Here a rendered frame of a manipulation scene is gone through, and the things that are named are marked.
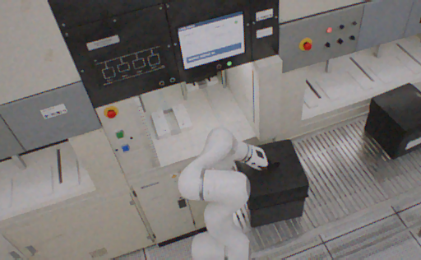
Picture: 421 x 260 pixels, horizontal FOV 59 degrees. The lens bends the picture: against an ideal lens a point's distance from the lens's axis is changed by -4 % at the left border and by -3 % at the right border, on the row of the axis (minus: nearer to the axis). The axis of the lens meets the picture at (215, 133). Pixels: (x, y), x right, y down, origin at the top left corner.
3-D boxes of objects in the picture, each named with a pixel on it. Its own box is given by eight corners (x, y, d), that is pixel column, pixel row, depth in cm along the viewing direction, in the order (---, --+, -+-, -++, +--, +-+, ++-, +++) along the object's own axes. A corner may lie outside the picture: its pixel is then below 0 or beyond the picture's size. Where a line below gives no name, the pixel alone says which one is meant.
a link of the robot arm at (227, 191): (213, 242, 157) (252, 245, 154) (209, 269, 148) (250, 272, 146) (200, 160, 123) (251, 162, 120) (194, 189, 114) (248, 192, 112)
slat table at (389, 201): (251, 308, 238) (248, 259, 181) (219, 229, 277) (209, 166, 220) (423, 235, 258) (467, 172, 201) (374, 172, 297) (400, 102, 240)
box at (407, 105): (392, 160, 211) (404, 131, 192) (362, 127, 229) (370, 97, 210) (431, 143, 216) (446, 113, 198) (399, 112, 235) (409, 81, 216)
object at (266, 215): (238, 183, 210) (236, 164, 198) (286, 173, 212) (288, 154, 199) (251, 228, 192) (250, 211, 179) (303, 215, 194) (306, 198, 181)
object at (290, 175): (248, 210, 177) (247, 195, 167) (234, 161, 196) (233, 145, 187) (309, 197, 179) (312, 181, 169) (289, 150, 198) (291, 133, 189)
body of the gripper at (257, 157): (252, 156, 164) (270, 164, 170) (247, 139, 171) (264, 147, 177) (241, 166, 167) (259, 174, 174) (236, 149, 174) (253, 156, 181)
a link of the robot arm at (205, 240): (238, 281, 156) (235, 258, 138) (194, 278, 159) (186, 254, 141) (241, 254, 164) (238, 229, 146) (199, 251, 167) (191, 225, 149)
